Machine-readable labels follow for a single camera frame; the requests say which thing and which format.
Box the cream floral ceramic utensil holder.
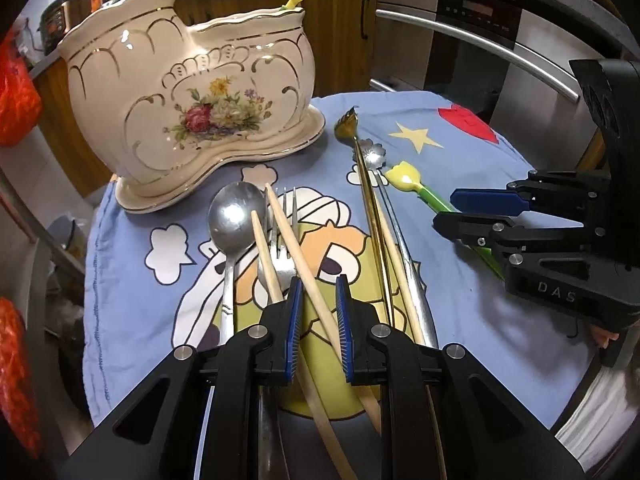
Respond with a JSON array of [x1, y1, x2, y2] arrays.
[[56, 0, 327, 215]]

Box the blue cartoon printed cloth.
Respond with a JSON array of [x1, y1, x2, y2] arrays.
[[82, 91, 601, 431]]

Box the person's right hand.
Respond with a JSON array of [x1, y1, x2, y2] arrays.
[[594, 326, 622, 351]]

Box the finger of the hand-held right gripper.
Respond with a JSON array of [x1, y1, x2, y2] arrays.
[[432, 212, 608, 317], [450, 170, 611, 226]]

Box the electric pressure cooker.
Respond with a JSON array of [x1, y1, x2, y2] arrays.
[[39, 0, 97, 57]]

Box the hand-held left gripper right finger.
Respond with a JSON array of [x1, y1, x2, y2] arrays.
[[335, 275, 586, 480]]

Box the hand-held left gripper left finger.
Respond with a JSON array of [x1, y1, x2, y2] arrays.
[[60, 276, 304, 480]]

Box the red plastic bag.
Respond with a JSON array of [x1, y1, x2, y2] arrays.
[[0, 30, 45, 148]]

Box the steel oven handle bar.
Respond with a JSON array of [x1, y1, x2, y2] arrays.
[[375, 7, 583, 106]]

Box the silver flower-shaped spoon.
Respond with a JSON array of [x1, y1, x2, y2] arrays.
[[351, 140, 441, 350]]

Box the grey-lidded container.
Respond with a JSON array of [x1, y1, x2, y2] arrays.
[[50, 214, 91, 263]]

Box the red mesh bag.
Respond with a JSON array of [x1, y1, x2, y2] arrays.
[[0, 296, 45, 461]]

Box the stainless steel oven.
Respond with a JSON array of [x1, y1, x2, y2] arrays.
[[372, 0, 616, 171]]

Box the wooden chopstick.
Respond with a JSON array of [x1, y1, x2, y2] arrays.
[[372, 192, 448, 480], [250, 210, 358, 480], [264, 182, 383, 436]]

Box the silver fork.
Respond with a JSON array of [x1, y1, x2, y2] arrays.
[[257, 186, 301, 306]]

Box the gold fork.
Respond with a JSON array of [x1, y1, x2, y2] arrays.
[[334, 106, 406, 331]]

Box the person's right forearm white sleeve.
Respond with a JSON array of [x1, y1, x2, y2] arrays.
[[552, 355, 638, 461]]

